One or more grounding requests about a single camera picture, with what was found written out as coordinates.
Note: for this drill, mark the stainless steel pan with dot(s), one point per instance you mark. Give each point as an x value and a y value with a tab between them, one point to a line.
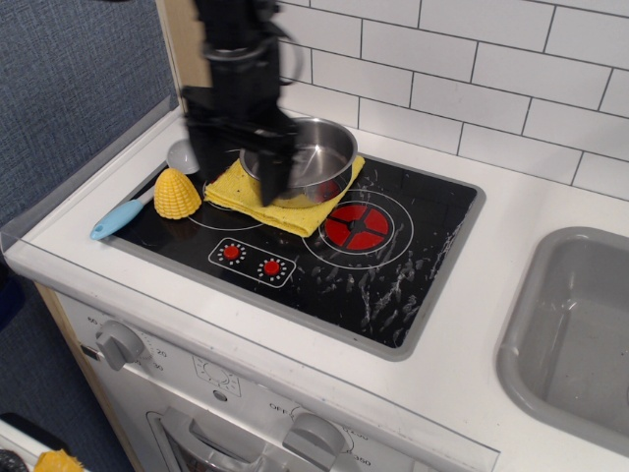
322	163

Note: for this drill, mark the yellow folded cloth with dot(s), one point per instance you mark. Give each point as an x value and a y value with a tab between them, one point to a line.
235	189

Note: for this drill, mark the white spoon blue handle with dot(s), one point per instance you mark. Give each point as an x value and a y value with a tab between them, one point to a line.
180	156

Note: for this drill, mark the yellow object bottom left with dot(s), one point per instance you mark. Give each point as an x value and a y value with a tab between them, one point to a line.
57	461

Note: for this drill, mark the yellow toy corn piece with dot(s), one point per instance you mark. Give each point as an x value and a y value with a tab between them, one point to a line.
175	196

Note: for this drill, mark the grey left oven knob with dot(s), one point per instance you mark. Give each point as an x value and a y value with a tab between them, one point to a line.
118	344

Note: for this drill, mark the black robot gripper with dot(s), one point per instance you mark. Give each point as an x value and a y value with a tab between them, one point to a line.
242	106

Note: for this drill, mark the wooden side post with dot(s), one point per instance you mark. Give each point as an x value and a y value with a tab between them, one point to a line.
184	36

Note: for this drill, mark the white toy oven front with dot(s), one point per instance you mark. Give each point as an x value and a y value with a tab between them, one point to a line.
180	412

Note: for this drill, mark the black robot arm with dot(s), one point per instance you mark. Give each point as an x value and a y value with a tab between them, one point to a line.
241	45

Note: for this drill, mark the grey oven knob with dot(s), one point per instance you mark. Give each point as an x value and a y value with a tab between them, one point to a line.
118	344
315	440

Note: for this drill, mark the grey sink basin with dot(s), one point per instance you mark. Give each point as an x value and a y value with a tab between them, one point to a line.
563	358

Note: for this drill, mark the grey right oven knob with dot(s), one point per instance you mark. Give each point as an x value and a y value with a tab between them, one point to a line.
315	440

